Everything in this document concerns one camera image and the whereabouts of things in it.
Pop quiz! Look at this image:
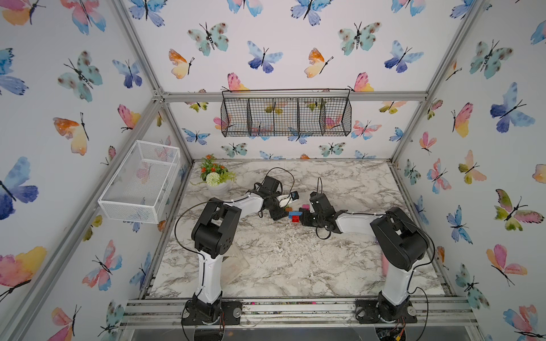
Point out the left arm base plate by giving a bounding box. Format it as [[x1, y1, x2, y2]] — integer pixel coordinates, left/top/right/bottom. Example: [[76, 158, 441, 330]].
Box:
[[181, 299, 243, 326]]

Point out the black wire basket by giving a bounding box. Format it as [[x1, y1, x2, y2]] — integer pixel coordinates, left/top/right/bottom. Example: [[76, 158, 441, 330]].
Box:
[[218, 89, 353, 137]]

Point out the white mesh basket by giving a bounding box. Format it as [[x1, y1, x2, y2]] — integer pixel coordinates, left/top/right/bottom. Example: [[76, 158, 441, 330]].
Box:
[[98, 140, 181, 224]]

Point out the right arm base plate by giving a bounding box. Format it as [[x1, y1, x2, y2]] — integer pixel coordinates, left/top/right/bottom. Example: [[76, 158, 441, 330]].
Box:
[[355, 298, 417, 324]]

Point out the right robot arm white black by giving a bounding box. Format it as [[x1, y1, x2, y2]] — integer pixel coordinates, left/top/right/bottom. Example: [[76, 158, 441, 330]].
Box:
[[299, 192, 430, 322]]

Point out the aluminium front rail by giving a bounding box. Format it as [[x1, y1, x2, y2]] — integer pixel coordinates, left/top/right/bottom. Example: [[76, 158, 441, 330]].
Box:
[[121, 296, 478, 330]]

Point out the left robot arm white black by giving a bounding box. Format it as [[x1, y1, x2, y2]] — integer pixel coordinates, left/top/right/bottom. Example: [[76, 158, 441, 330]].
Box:
[[185, 176, 299, 324]]

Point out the flower plant white pot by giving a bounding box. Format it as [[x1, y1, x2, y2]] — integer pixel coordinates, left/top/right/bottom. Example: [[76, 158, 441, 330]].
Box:
[[190, 154, 237, 197]]

